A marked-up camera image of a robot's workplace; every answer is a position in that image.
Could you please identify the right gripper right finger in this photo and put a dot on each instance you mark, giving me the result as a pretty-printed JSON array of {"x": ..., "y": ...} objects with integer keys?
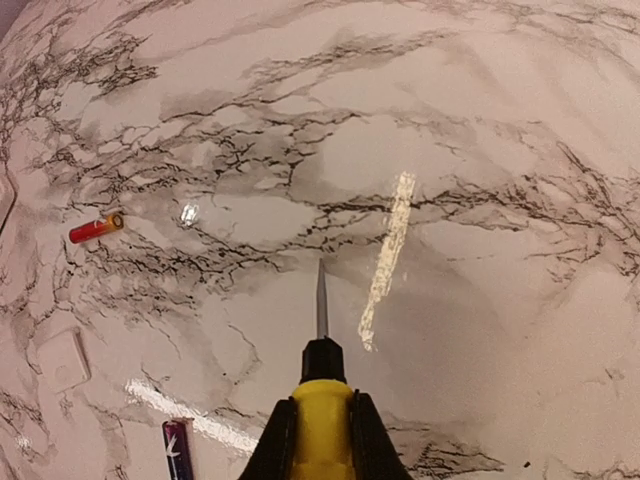
[{"x": 374, "y": 455}]

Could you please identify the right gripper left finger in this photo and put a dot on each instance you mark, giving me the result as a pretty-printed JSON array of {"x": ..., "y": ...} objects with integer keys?
[{"x": 272, "y": 458}]

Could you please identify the yellow handled screwdriver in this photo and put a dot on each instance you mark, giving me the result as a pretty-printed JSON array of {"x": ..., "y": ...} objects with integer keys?
[{"x": 323, "y": 399}]

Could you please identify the purple AAA battery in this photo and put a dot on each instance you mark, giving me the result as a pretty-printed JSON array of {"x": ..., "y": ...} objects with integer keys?
[{"x": 177, "y": 450}]

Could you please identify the white battery cover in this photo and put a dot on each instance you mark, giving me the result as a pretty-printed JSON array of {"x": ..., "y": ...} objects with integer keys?
[{"x": 63, "y": 362}]

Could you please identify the red AAA battery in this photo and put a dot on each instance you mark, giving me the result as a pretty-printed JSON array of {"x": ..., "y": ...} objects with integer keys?
[{"x": 97, "y": 228}]

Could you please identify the white red remote control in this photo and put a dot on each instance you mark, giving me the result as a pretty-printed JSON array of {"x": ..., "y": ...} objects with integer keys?
[{"x": 7, "y": 199}]

